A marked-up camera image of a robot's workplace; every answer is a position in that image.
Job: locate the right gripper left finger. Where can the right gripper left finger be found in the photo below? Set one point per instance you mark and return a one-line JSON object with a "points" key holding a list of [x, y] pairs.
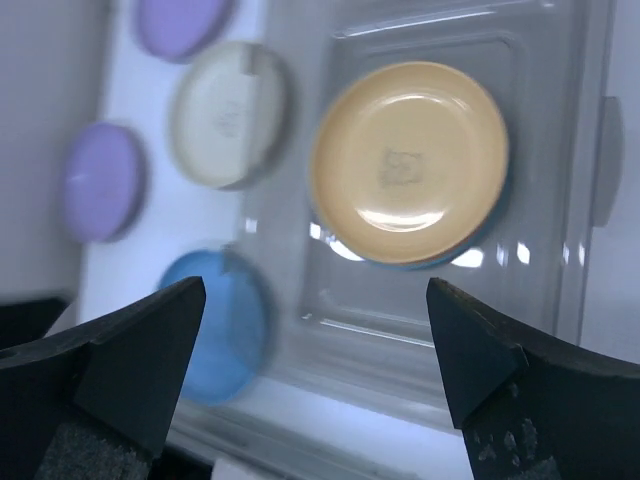
{"points": [[94, 401]]}

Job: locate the white watermelon pattern plate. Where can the white watermelon pattern plate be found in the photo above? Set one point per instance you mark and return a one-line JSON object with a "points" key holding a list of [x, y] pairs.
{"points": [[450, 257]]}

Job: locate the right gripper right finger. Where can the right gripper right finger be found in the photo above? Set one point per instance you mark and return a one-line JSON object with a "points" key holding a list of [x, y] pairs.
{"points": [[529, 405]]}

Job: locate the cream plate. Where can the cream plate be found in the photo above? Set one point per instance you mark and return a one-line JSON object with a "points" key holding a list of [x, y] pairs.
{"points": [[227, 114]]}

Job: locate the blue plate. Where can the blue plate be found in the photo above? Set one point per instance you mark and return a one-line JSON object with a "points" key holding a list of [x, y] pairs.
{"points": [[232, 344]]}

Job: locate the purple plate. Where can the purple plate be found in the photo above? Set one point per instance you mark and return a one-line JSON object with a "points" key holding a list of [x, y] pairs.
{"points": [[175, 30], [104, 182]]}

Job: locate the clear grey plastic bin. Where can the clear grey plastic bin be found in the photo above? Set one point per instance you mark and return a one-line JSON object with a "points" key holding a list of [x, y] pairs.
{"points": [[352, 389]]}

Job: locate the orange plate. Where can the orange plate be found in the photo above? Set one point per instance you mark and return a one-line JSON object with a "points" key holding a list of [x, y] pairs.
{"points": [[408, 163]]}

